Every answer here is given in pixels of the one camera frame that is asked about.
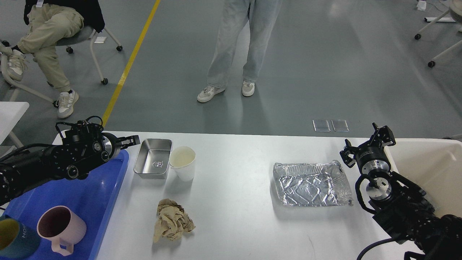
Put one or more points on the pink plastic mug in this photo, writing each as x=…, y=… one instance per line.
x=63, y=228

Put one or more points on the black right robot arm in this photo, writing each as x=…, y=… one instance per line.
x=398, y=205

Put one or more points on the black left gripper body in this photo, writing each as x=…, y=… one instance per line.
x=111, y=146

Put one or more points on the white paper cup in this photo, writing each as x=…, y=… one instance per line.
x=182, y=161

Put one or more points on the white side table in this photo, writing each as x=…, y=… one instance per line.
x=10, y=114

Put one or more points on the clear floor plate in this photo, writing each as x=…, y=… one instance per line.
x=340, y=125
x=321, y=125

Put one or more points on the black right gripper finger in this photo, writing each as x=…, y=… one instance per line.
x=349, y=154
x=382, y=136

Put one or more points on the white plastic bin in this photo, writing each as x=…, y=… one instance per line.
x=433, y=164

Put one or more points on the clear floor plate right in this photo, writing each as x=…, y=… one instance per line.
x=340, y=125

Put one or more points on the clear floor plate left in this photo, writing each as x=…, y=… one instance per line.
x=321, y=125

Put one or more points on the aluminium foil tray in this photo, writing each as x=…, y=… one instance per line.
x=312, y=184

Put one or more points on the stainless steel rectangular tin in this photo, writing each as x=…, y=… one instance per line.
x=152, y=160

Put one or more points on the teal mug yellow inside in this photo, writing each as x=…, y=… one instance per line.
x=17, y=241

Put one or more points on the grey wheeled chair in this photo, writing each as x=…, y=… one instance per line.
x=87, y=33

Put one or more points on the blue plastic tray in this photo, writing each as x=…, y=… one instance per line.
x=92, y=199

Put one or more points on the seated person khaki trousers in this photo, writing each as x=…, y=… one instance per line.
x=50, y=21

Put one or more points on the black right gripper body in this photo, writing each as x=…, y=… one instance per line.
x=371, y=159

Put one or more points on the crumpled brown paper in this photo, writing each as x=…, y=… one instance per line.
x=172, y=221

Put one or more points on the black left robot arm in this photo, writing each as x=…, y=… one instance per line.
x=85, y=146

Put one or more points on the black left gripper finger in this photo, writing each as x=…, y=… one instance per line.
x=128, y=141

